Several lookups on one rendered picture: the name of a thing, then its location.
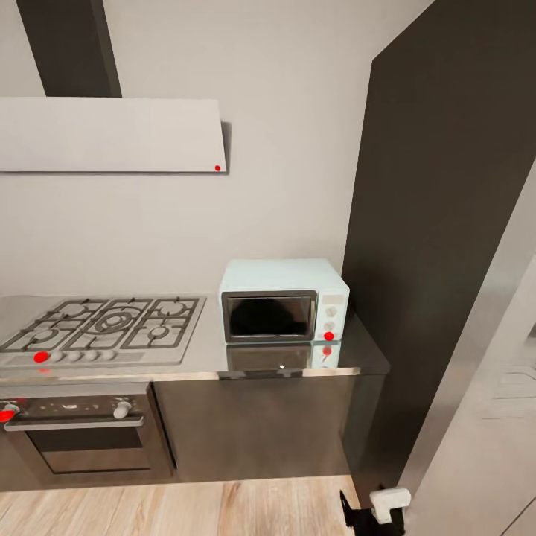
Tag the burner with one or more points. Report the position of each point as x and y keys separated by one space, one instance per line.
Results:
x=105 y=331

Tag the microwave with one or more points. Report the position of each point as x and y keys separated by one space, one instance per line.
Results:
x=282 y=300

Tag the oven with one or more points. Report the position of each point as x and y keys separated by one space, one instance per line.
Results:
x=85 y=433

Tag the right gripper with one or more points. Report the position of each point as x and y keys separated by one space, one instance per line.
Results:
x=365 y=524

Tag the range hood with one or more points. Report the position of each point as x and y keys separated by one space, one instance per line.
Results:
x=84 y=123

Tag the fridge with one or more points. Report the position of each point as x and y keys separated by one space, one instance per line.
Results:
x=440 y=264

